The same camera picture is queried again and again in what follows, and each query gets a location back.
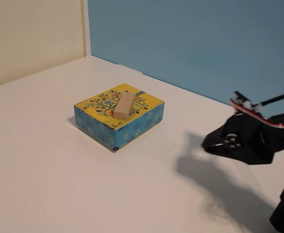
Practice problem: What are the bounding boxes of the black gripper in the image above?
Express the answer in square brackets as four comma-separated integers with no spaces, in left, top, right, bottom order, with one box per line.
[201,113,280,166]

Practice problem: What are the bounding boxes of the wooden Jenga block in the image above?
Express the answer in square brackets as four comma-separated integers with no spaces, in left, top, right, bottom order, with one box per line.
[113,91,135,121]

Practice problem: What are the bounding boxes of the yellow teal floral box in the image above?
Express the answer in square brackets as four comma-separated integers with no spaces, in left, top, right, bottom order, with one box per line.
[73,83,166,153]

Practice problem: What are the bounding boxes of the red white servo cable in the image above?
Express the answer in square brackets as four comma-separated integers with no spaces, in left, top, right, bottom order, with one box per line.
[229,97,284,129]

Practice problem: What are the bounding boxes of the black camera cable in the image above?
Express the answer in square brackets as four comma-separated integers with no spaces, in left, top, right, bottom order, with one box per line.
[233,91,284,107]

